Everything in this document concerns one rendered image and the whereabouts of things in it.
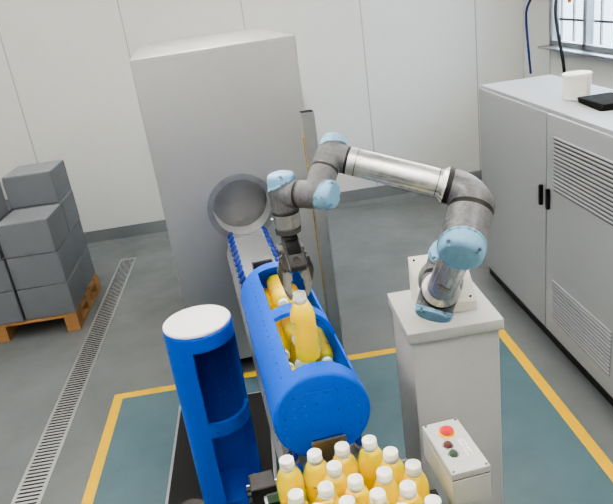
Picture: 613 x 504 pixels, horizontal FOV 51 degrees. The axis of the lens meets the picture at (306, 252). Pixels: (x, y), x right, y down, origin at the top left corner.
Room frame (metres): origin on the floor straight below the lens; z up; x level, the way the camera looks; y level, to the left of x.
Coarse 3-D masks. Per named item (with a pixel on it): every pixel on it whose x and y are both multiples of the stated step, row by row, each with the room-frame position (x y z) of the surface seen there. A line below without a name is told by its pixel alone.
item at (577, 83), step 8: (568, 72) 3.70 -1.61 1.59; (576, 72) 3.66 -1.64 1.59; (584, 72) 3.62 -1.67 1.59; (592, 72) 3.61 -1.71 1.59; (568, 80) 3.62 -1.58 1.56; (576, 80) 3.59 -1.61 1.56; (584, 80) 3.58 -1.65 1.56; (568, 88) 3.61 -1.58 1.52; (576, 88) 3.59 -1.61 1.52; (584, 88) 3.58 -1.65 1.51; (568, 96) 3.61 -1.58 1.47; (576, 96) 3.58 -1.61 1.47
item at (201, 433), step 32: (192, 352) 2.23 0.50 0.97; (224, 352) 2.49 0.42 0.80; (192, 384) 2.24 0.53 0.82; (224, 384) 2.50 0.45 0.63; (192, 416) 2.25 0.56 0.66; (224, 416) 2.52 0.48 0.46; (192, 448) 2.30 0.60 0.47; (224, 448) 2.51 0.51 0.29; (256, 448) 2.39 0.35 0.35; (224, 480) 2.44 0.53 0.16
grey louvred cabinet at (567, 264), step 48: (480, 96) 4.52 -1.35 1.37; (528, 96) 3.91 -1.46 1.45; (528, 144) 3.72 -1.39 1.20; (576, 144) 3.14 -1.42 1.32; (528, 192) 3.72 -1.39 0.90; (576, 192) 3.13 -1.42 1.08; (528, 240) 3.73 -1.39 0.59; (576, 240) 3.12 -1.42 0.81; (528, 288) 3.73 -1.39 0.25; (576, 288) 3.11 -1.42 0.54; (576, 336) 3.09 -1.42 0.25
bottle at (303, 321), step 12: (300, 312) 1.62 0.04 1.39; (312, 312) 1.64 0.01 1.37; (300, 324) 1.62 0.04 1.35; (312, 324) 1.63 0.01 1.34; (300, 336) 1.62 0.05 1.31; (312, 336) 1.63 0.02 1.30; (300, 348) 1.63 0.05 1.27; (312, 348) 1.62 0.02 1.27; (300, 360) 1.63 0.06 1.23; (312, 360) 1.62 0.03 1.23
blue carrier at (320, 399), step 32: (256, 288) 2.22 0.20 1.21; (256, 320) 2.02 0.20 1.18; (320, 320) 1.95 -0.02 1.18; (256, 352) 1.89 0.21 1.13; (288, 384) 1.54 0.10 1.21; (320, 384) 1.54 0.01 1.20; (352, 384) 1.55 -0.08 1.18; (288, 416) 1.52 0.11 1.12; (320, 416) 1.54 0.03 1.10; (352, 416) 1.55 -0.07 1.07; (288, 448) 1.52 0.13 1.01
